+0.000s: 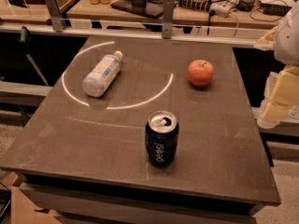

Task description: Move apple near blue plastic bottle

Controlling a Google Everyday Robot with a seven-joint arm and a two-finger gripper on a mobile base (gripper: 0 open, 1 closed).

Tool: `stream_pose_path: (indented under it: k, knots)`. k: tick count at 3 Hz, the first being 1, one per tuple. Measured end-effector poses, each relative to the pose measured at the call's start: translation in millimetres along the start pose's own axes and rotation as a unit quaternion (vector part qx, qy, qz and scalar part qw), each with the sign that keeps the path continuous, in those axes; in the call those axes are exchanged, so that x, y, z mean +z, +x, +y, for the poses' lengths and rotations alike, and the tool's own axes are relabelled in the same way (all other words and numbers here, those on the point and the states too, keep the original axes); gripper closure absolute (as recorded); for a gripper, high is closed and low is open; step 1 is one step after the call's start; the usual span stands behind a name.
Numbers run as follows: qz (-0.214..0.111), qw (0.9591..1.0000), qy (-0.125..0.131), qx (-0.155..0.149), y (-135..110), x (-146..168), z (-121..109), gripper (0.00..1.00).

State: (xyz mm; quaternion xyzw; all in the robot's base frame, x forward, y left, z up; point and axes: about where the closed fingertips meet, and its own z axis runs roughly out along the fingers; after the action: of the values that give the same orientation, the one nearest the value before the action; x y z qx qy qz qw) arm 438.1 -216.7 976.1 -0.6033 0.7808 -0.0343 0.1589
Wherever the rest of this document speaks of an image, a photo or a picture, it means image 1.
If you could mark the red apple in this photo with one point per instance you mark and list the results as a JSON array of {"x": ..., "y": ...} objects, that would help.
[{"x": 200, "y": 73}]

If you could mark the blue pepsi can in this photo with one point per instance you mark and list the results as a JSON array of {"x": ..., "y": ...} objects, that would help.
[{"x": 161, "y": 138}]

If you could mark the black monitor stand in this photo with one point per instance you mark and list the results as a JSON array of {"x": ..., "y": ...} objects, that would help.
[{"x": 139, "y": 7}]

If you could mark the right metal bracket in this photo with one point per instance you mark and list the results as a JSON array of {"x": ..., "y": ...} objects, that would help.
[{"x": 167, "y": 25}]

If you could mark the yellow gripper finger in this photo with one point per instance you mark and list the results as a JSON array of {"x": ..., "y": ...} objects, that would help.
[
  {"x": 266, "y": 42},
  {"x": 281, "y": 94}
]

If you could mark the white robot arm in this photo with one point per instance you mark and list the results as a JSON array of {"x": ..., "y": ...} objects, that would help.
[{"x": 286, "y": 46}]

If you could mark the white power adapter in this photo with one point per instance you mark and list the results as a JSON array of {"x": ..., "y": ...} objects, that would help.
[{"x": 222, "y": 10}]

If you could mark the metal bracket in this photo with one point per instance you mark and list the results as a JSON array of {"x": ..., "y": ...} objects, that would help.
[
  {"x": 57, "y": 21},
  {"x": 167, "y": 25}
]

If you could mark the clear plastic bottle white cap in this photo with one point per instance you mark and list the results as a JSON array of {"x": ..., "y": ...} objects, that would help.
[{"x": 98, "y": 80}]

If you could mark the black power strip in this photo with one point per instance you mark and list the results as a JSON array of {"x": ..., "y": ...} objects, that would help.
[{"x": 201, "y": 5}]

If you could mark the left metal bracket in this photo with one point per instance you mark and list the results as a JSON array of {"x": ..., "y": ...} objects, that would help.
[{"x": 57, "y": 21}]

